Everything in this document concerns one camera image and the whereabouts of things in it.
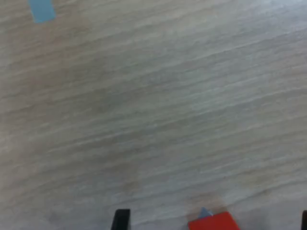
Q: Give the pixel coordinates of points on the red cube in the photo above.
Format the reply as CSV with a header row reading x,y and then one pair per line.
x,y
213,221

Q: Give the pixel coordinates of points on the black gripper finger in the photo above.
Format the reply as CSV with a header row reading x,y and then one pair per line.
x,y
304,220
121,220

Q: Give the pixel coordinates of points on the blue tape piece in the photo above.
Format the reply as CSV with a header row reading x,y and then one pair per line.
x,y
204,212
42,10

